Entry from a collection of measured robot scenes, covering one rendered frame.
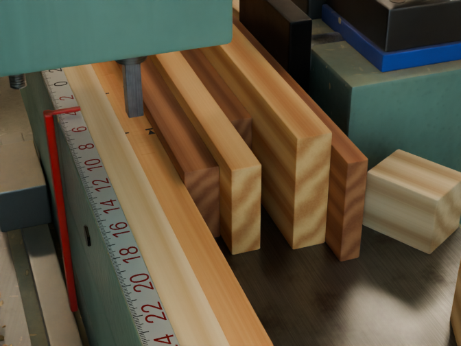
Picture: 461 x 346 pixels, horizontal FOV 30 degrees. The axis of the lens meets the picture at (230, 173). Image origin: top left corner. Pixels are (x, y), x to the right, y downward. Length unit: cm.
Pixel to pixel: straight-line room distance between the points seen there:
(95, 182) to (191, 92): 11
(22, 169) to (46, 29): 24
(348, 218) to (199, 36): 12
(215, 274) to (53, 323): 20
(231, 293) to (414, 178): 14
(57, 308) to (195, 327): 24
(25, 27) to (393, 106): 23
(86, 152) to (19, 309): 18
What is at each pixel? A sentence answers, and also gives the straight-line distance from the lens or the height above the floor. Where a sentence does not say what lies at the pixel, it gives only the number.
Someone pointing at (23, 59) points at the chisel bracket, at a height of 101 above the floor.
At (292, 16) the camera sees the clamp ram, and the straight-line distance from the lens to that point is 52.
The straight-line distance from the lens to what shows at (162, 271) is 38.
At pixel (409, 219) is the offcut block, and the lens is 48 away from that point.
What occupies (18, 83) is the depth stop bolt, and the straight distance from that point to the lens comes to 54.
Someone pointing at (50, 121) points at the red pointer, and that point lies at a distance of 49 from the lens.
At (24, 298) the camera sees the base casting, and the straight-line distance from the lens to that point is 62.
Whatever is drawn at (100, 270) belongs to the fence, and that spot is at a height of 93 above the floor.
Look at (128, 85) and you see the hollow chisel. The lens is 49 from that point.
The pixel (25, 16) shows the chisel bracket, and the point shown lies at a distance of 43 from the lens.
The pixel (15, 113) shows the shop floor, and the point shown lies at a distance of 259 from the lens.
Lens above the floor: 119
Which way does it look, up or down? 32 degrees down
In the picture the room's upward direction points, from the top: straight up
